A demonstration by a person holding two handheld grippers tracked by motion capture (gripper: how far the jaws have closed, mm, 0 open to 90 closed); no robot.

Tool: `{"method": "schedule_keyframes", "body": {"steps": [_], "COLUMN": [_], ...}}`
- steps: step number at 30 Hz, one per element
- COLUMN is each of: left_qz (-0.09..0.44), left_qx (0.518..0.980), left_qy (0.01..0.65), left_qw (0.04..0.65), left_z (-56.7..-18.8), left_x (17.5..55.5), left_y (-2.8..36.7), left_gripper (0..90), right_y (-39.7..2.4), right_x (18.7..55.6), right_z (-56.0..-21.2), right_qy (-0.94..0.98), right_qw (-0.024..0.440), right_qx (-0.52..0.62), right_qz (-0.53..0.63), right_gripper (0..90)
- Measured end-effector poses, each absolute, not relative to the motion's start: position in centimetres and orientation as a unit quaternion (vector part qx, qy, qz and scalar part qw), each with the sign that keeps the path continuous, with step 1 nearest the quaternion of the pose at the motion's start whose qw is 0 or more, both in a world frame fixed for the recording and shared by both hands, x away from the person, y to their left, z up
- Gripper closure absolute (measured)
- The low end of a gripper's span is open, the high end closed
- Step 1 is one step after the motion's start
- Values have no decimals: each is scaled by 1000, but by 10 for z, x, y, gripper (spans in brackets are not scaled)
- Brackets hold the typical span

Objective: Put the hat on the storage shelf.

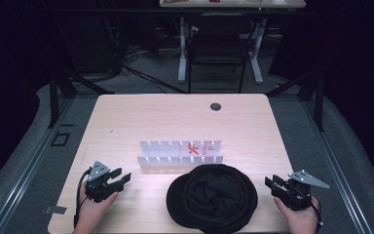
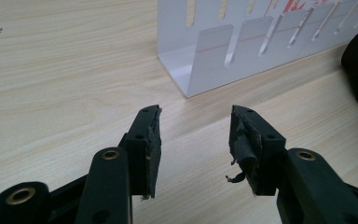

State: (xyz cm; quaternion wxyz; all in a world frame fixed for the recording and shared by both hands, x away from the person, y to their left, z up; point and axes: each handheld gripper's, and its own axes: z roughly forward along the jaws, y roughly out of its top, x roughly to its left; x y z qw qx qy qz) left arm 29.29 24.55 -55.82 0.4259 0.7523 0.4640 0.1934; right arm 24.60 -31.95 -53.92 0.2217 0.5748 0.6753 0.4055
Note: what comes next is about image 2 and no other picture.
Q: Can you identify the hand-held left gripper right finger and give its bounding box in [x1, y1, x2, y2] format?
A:
[225, 105, 358, 224]

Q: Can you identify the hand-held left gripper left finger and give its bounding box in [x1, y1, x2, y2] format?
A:
[74, 104, 163, 224]

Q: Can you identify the white metal slotted file rack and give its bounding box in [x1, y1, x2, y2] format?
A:
[157, 0, 358, 99]

